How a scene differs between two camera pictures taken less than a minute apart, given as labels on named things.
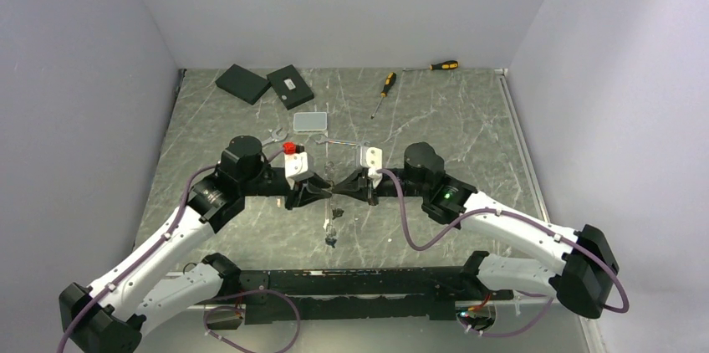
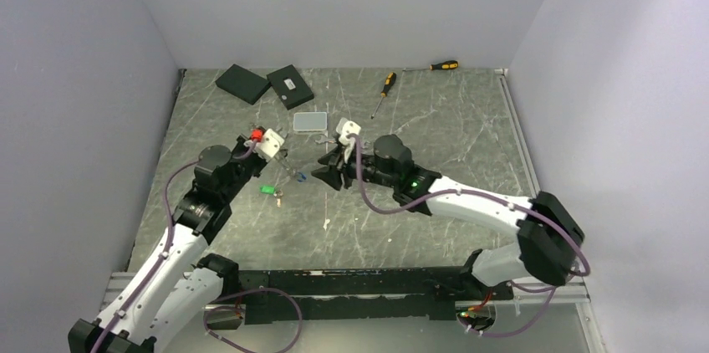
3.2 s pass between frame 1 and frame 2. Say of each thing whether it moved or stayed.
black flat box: stayed
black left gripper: moved
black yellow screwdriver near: stayed
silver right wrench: stayed
